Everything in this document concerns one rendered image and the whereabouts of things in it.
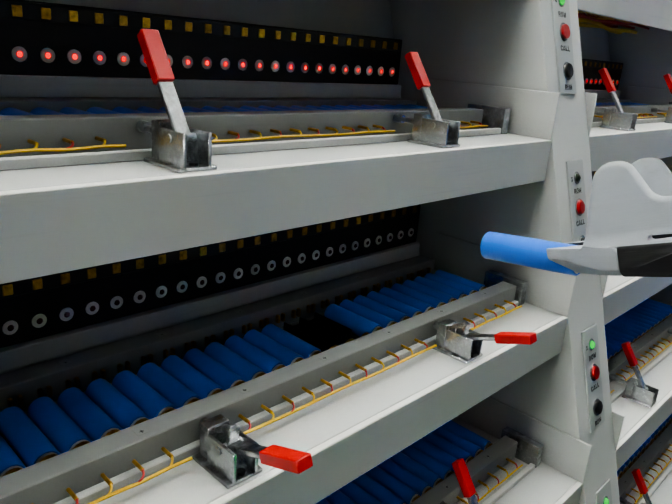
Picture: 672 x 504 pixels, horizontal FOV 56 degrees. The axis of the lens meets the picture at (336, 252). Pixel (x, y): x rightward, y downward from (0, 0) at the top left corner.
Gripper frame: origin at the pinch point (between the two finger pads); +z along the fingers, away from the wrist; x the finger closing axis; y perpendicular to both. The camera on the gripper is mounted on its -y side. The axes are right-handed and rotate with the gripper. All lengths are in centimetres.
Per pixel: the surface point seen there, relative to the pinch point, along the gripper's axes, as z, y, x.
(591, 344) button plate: 16.1, -14.2, -34.5
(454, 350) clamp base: 18.4, -9.0, -11.1
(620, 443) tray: 18, -29, -42
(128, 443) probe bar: 20.9, -6.9, 19.9
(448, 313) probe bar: 20.7, -6.1, -14.2
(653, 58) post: 26, 27, -99
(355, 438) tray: 16.5, -11.4, 5.0
